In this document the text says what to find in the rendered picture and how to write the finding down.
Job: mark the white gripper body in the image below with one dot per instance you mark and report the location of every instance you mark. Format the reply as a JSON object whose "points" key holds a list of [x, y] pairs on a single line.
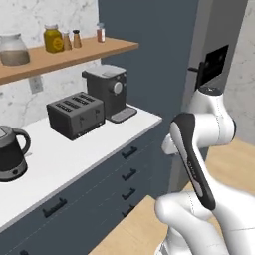
{"points": [[168, 146]]}

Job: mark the black fridge dispenser panel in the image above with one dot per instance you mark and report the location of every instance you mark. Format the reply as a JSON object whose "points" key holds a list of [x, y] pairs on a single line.
{"points": [[215, 63]]}

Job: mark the grey fridge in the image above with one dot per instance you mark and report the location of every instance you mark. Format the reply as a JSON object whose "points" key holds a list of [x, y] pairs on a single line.
{"points": [[212, 30]]}

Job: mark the red spice bottle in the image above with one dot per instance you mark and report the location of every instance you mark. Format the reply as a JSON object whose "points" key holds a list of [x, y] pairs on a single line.
{"points": [[100, 33]]}

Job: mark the brown shaker with silver cap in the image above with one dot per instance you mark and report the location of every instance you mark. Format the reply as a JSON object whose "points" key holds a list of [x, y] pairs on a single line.
{"points": [[67, 42]]}

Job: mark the dark blue drawer cabinet run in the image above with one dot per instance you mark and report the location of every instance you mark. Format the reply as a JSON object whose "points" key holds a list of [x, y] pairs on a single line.
{"points": [[93, 199]]}

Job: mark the glass jar with grey contents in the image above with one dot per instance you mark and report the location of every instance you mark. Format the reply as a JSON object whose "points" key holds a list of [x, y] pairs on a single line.
{"points": [[13, 50]]}

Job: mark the grey wall outlet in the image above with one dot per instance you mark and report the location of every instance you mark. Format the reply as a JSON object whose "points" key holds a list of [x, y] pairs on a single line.
{"points": [[36, 84]]}

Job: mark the dark grey coffee machine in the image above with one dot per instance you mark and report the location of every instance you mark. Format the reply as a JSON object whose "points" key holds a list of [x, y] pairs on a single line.
{"points": [[106, 89]]}

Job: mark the tall dark blue cabinet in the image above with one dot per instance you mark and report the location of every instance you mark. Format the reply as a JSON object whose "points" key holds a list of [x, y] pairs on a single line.
{"points": [[149, 50]]}

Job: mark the yellow jar with label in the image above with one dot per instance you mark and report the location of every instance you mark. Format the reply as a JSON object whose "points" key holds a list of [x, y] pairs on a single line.
{"points": [[53, 40]]}

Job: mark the brown shaker with black cap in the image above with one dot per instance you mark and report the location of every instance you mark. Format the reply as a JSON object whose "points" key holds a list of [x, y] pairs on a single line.
{"points": [[77, 40]]}

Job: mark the dark grey four-slot toaster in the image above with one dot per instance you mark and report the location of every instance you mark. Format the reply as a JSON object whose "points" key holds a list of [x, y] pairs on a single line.
{"points": [[76, 116]]}

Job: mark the wooden wall shelf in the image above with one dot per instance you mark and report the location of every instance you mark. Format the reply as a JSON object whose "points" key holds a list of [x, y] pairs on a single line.
{"points": [[83, 54]]}

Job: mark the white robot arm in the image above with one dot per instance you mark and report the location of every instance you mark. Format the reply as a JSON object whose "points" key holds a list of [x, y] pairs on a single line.
{"points": [[212, 126]]}

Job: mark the black electric kettle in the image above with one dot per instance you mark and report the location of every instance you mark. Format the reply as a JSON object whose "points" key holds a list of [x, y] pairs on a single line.
{"points": [[10, 156]]}

